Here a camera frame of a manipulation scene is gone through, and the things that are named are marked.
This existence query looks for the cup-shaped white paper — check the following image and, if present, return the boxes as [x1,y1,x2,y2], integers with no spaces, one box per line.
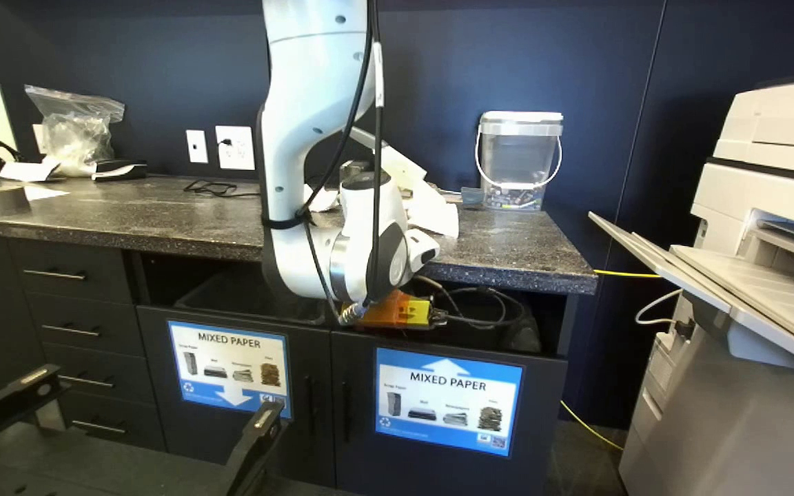
[304,184,343,216]

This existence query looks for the right blue-label recycling bin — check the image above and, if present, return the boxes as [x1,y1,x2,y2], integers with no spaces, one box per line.
[332,329,570,496]

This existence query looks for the folded white paper sheet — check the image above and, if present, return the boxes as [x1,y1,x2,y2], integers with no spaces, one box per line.
[405,177,464,245]

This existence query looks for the clear plastic bucket with lid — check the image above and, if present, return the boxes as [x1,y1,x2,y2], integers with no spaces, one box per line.
[471,107,569,216]

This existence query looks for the mixed paper sign up arrow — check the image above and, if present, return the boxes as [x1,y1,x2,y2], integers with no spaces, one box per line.
[372,344,526,460]

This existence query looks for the mixed paper sign down arrow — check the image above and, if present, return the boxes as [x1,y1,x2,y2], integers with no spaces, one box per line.
[165,316,294,422]

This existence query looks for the dark cabinet door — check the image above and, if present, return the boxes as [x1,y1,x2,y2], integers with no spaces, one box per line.
[134,307,336,487]

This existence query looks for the black metal stand leg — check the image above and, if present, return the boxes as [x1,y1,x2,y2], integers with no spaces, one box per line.
[216,396,287,496]
[0,363,64,476]

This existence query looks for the grey printer bypass tray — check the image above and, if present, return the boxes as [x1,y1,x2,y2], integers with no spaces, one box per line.
[588,210,794,369]

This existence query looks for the dark cabinet drawer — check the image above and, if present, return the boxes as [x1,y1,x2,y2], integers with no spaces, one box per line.
[9,241,133,300]
[55,396,165,453]
[42,354,158,402]
[28,297,147,355]

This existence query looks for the clear plastic bag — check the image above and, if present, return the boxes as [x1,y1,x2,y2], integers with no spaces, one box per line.
[23,82,130,177]

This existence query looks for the flat white paper sheet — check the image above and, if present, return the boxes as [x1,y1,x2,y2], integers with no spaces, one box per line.
[19,183,72,203]

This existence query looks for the white crumpled label paper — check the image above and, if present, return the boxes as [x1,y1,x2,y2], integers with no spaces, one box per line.
[0,154,64,184]

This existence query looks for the white office printer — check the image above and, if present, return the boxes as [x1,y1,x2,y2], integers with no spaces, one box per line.
[618,78,794,496]

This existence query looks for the orange wrist camera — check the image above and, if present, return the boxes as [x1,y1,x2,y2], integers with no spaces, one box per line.
[356,286,438,336]

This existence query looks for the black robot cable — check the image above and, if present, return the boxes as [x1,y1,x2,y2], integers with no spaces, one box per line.
[297,0,516,336]

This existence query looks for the wide white wall outlet plate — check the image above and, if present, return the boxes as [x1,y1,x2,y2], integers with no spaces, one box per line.
[212,125,260,174]

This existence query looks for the thin black cable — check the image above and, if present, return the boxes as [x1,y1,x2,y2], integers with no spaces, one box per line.
[181,174,268,198]

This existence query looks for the narrow white wall plate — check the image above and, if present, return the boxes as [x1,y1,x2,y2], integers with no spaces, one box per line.
[185,126,212,168]

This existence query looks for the thin yellow cable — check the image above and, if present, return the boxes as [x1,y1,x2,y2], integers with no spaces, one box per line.
[558,396,627,456]
[591,267,667,283]

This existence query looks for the thin white cable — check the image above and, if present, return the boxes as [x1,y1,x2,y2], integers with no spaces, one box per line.
[632,286,686,332]

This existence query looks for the metal drawer handle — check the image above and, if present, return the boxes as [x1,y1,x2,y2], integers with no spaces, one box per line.
[57,372,117,391]
[70,416,130,438]
[38,322,101,338]
[19,265,88,283]

